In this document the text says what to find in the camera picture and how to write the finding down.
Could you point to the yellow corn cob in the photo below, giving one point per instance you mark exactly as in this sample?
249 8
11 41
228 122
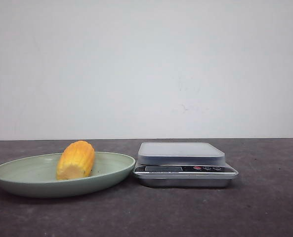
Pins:
76 161

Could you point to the silver digital kitchen scale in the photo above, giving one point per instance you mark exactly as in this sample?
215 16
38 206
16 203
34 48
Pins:
182 164

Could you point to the green shallow plate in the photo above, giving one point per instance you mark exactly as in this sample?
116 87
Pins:
35 176

